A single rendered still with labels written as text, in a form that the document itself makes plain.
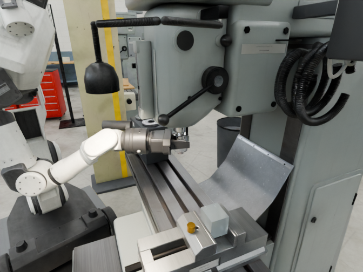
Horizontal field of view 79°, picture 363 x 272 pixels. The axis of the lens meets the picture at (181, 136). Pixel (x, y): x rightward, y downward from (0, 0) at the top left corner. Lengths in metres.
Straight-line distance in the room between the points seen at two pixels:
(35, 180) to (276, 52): 0.79
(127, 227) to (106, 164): 1.77
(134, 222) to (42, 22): 0.79
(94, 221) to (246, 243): 0.96
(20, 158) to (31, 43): 0.35
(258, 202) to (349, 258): 1.50
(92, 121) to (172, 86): 1.94
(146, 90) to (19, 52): 0.41
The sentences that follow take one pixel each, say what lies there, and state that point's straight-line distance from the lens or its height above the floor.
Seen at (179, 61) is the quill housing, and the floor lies 1.50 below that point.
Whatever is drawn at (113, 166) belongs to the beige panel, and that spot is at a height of 0.21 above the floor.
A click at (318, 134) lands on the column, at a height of 1.27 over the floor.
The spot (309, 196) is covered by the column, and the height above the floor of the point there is 1.02.
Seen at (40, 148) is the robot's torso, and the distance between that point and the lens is 1.26.
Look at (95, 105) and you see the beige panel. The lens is 2.42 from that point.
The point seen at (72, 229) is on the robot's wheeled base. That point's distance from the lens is 1.46.
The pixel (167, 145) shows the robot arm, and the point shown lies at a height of 1.25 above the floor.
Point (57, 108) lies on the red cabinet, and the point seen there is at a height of 0.27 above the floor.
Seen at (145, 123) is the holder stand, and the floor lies 1.19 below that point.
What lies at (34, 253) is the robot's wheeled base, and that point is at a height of 0.60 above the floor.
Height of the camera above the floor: 1.55
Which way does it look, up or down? 23 degrees down
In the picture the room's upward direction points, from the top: straight up
